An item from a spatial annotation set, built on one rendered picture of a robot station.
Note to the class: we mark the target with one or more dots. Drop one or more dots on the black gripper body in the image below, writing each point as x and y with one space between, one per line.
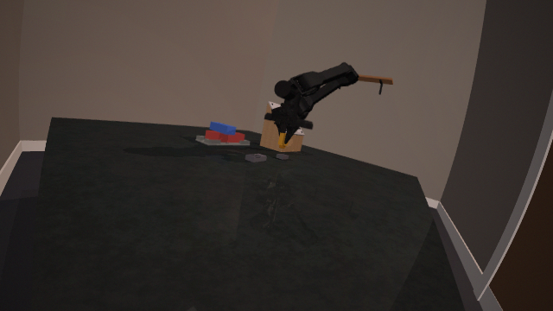
295 121

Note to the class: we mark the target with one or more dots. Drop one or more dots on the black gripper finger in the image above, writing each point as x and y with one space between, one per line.
291 130
281 128

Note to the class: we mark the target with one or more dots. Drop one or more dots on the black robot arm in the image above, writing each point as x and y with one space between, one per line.
308 85

